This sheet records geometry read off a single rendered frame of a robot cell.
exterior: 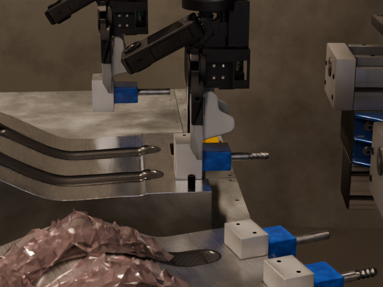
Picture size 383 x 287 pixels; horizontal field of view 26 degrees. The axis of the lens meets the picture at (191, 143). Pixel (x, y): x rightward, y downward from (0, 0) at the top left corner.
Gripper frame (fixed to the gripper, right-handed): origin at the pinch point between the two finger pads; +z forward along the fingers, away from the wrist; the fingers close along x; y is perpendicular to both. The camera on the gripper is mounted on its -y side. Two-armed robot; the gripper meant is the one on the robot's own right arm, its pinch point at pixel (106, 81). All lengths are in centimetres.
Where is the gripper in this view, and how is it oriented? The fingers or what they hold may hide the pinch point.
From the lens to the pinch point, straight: 140.9
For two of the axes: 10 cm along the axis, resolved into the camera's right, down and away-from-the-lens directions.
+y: 10.0, -0.2, 0.7
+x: -0.7, -3.1, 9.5
